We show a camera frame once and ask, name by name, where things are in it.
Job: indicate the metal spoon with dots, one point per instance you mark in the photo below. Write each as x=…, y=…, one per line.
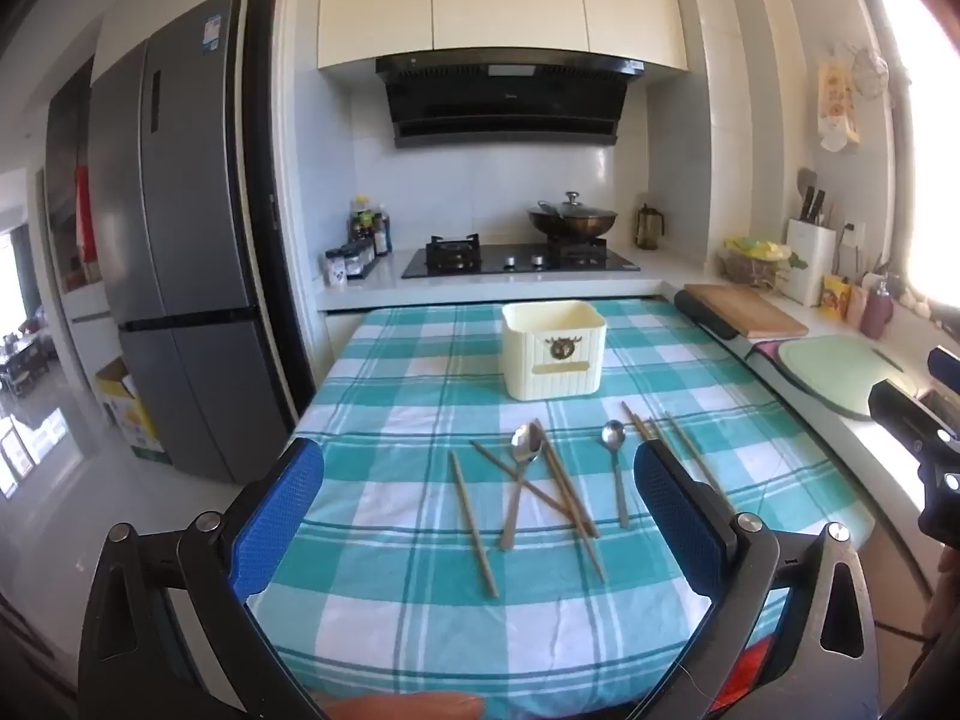
x=613, y=433
x=525, y=444

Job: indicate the black gas hob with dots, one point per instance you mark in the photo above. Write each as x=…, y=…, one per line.
x=517, y=262

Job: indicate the person's right forearm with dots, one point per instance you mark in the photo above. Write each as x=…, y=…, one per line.
x=946, y=592

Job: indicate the black range hood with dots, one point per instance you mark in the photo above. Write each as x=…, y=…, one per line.
x=510, y=105

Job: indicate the cream wall cabinets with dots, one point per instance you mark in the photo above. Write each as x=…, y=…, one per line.
x=495, y=0

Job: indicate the yellow cap sauce bottle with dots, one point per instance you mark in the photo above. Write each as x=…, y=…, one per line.
x=361, y=221

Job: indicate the white labelled spice jar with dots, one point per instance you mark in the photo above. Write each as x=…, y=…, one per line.
x=335, y=268

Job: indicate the purple soap dispenser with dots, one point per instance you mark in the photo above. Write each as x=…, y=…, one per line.
x=875, y=315

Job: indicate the wooden cutting board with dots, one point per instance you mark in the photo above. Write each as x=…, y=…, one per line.
x=750, y=311

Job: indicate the pink cloth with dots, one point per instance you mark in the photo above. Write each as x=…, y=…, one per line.
x=765, y=350

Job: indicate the hanging printed cloth bag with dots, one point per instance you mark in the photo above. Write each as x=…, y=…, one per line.
x=838, y=109

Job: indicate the white knife holder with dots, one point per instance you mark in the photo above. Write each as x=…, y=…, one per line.
x=810, y=266

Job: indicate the wok with glass lid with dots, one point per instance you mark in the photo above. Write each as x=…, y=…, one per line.
x=571, y=217

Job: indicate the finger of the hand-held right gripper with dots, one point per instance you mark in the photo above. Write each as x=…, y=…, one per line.
x=945, y=369
x=904, y=412

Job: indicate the dark sauce bottle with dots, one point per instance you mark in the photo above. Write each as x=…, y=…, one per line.
x=381, y=232

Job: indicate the teal checked tablecloth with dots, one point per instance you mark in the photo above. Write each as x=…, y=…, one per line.
x=420, y=615

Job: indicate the green cutting board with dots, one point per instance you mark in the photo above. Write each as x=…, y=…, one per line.
x=832, y=371

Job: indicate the wooden chopstick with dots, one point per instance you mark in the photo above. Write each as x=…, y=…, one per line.
x=472, y=525
x=634, y=420
x=564, y=487
x=592, y=559
x=697, y=461
x=487, y=454
x=581, y=499

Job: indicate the cardboard box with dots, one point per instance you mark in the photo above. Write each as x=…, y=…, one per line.
x=131, y=412

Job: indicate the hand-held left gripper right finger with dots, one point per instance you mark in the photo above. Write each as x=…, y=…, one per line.
x=675, y=517

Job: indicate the dark dining furniture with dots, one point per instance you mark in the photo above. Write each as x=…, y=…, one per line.
x=22, y=364

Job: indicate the cream plastic utensil holder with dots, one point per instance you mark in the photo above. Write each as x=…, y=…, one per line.
x=553, y=349

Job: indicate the grey refrigerator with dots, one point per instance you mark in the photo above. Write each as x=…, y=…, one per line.
x=187, y=240

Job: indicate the yellow snack packet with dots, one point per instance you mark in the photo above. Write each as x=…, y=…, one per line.
x=835, y=298

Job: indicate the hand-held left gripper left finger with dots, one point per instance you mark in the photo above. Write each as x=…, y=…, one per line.
x=277, y=517

